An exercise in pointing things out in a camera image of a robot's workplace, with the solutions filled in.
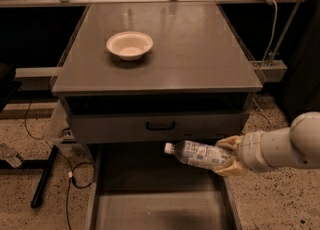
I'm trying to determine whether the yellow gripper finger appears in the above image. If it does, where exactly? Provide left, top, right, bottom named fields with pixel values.
left=216, top=135, right=243, bottom=155
left=215, top=160, right=247, bottom=177

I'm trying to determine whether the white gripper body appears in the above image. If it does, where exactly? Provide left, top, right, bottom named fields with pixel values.
left=237, top=131, right=273, bottom=173

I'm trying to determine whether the clear plastic bottle blue label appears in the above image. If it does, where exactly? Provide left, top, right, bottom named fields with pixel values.
left=164, top=140, right=233, bottom=171

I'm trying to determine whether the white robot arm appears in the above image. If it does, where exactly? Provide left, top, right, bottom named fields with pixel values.
left=214, top=112, right=320, bottom=176

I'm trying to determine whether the open lower grey drawer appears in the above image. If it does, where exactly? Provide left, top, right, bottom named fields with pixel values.
left=85, top=142, right=242, bottom=230

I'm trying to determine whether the grey drawer cabinet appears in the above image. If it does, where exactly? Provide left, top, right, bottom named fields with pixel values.
left=49, top=1, right=264, bottom=230

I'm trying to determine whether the clear bottle on floor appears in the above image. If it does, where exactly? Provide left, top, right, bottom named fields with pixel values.
left=0, top=143, right=24, bottom=168

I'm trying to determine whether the white paper bowl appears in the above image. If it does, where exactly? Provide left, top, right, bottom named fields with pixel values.
left=106, top=31, right=153, bottom=61

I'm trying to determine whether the thin metal rod stand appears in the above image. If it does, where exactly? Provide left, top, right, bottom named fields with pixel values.
left=266, top=0, right=316, bottom=67

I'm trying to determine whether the black metal stand leg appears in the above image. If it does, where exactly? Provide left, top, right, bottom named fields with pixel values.
left=31, top=146, right=58, bottom=209

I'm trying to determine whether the dark object at left edge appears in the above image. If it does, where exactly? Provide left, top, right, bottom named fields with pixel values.
left=0, top=63, right=22, bottom=112

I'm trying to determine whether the white power cable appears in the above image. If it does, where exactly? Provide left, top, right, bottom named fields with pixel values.
left=261, top=0, right=279, bottom=67

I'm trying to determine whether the upper grey drawer black handle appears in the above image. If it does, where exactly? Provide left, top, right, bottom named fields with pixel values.
left=69, top=110, right=249, bottom=144

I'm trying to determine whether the black floor cable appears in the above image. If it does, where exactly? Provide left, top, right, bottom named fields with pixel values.
left=23, top=100, right=94, bottom=230

